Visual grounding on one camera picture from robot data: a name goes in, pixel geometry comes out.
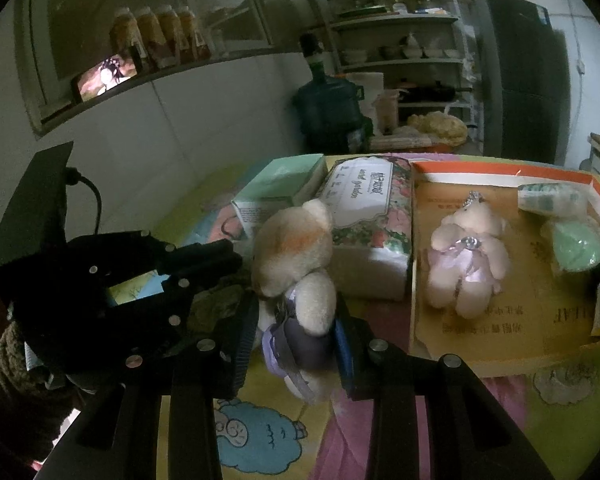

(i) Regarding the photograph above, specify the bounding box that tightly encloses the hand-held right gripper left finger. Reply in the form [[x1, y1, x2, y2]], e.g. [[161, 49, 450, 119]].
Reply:
[[37, 292, 261, 480]]

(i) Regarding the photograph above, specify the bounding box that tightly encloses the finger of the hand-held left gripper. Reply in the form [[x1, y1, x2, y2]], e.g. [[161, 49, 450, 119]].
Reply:
[[164, 304, 237, 352], [154, 238, 244, 284]]

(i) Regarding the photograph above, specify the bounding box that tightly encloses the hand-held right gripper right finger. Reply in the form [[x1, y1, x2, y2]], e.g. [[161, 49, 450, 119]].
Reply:
[[332, 302, 556, 480]]

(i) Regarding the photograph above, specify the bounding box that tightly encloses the olive dark cloth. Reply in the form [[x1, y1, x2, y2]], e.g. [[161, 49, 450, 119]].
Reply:
[[189, 284, 247, 335]]

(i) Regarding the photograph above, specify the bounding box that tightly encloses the beige teddy bear dark skirt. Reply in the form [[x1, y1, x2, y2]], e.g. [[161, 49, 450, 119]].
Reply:
[[250, 199, 339, 404]]

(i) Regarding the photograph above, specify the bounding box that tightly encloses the orange-rimmed cardboard box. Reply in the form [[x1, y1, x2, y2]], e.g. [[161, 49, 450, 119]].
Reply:
[[409, 160, 600, 379]]

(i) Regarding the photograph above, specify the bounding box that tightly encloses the green soft ball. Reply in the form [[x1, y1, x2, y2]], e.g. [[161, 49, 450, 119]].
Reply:
[[540, 217, 600, 277]]

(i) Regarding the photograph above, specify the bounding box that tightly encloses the person's left forearm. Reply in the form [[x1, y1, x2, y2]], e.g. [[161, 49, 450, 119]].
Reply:
[[0, 320, 87, 467]]

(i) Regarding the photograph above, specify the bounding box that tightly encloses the green tissue box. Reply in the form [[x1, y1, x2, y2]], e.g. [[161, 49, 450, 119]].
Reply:
[[231, 154, 327, 242]]

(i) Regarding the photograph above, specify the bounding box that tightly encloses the floral tissue pack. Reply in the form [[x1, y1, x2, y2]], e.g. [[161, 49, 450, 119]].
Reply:
[[312, 156, 414, 302]]

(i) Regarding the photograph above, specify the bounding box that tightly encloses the blue water jug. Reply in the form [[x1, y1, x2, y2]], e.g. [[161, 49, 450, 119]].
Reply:
[[292, 74, 374, 154]]

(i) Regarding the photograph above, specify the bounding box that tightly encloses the smartphone with lit screen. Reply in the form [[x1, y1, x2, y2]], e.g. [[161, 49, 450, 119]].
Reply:
[[71, 52, 142, 104]]

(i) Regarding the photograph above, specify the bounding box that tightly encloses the black water pump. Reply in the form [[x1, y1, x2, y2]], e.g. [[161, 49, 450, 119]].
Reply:
[[300, 34, 327, 79]]

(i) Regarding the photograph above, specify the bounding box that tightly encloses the pink plastic container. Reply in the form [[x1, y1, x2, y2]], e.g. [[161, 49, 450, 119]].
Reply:
[[372, 91, 401, 134]]

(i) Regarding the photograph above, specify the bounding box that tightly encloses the white paper bag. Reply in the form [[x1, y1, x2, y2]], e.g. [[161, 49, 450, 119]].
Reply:
[[347, 71, 385, 107]]

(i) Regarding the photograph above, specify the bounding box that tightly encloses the pale yellow bundle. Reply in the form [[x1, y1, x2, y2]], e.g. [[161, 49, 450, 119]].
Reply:
[[406, 111, 469, 146]]

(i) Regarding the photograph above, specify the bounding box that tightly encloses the black frying pan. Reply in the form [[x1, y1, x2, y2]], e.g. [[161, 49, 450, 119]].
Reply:
[[399, 84, 474, 104]]

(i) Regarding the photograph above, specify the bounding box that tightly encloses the white storage shelf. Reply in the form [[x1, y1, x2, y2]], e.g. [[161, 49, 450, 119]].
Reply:
[[314, 0, 477, 144]]

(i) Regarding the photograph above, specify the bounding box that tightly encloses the dark refrigerator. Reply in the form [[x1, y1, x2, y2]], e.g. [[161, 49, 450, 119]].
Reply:
[[472, 0, 572, 164]]

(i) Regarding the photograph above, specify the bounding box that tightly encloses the black cable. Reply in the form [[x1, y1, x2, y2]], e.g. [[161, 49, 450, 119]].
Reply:
[[67, 169, 104, 237]]

